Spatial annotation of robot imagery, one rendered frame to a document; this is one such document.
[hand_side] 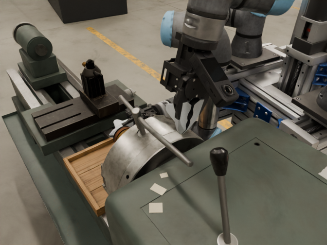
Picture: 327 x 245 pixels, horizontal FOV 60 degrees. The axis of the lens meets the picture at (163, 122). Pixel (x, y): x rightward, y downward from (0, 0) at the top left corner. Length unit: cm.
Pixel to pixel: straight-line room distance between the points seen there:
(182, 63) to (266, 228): 35
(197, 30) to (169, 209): 34
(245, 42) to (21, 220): 181
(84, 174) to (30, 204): 120
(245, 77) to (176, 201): 91
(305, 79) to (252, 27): 31
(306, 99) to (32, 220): 184
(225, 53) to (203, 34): 41
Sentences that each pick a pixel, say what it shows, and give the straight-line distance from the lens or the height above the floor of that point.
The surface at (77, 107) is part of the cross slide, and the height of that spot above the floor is 97.
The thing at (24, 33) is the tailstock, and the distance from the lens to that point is 181.
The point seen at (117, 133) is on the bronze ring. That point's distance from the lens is 96.
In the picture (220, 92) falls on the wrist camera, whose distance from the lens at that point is 52.
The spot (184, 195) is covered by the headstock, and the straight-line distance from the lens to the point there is 59.
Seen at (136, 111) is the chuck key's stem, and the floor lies 132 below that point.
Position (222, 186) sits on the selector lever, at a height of 135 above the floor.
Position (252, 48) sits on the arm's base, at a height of 120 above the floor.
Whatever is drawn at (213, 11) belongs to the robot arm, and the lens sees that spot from 52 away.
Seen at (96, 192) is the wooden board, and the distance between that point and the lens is 109.
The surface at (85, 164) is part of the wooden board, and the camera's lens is 119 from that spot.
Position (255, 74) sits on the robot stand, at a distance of 143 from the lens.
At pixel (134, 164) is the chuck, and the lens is 72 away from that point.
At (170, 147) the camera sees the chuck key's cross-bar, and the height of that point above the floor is 133.
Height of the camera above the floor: 173
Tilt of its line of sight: 39 degrees down
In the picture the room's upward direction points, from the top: straight up
